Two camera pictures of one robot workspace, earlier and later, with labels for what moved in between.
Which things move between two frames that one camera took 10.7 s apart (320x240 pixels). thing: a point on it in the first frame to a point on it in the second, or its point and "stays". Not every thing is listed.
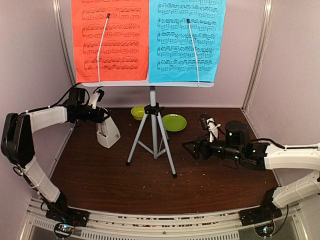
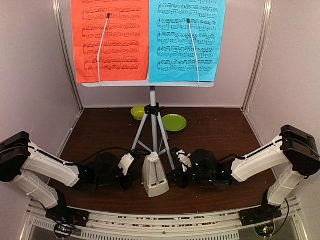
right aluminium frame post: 263,40 stays
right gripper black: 203,143 to 180,182
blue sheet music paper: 172,55 stays
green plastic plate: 174,122 stays
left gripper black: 98,117 to 131,173
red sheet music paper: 124,51 stays
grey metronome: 107,133 to 155,180
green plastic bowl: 138,112 stays
